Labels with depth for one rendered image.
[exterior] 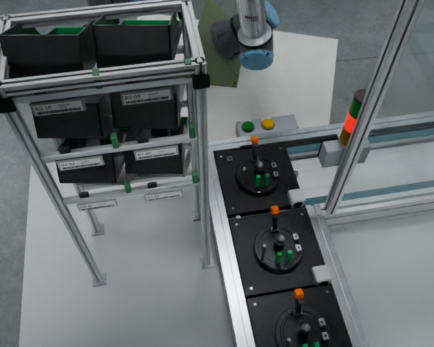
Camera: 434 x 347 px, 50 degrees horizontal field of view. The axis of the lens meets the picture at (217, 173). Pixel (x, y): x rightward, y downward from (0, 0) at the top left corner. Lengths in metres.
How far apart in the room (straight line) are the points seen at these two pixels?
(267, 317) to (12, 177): 1.96
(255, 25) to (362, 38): 2.15
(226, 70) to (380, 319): 1.03
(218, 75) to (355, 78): 1.61
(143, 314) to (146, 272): 0.13
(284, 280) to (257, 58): 0.75
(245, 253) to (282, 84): 0.82
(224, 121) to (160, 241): 0.54
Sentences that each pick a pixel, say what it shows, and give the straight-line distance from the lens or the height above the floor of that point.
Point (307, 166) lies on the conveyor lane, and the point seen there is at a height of 0.92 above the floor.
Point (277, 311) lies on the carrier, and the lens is 1.29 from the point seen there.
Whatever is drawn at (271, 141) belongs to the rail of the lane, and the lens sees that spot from 1.58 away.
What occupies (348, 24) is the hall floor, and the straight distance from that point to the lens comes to 3.74.
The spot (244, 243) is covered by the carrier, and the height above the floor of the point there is 0.97.
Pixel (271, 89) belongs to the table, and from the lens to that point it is 1.89.
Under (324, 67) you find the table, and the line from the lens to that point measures 2.03.
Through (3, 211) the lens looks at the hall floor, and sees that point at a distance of 2.78.
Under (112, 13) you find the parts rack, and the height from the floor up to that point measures 1.65.
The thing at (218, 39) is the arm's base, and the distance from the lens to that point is 1.79.
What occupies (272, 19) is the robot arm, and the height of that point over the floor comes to 1.16.
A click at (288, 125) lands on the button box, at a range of 1.64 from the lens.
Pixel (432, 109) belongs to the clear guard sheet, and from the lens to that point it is 1.21.
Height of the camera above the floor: 2.18
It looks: 55 degrees down
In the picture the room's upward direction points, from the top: straight up
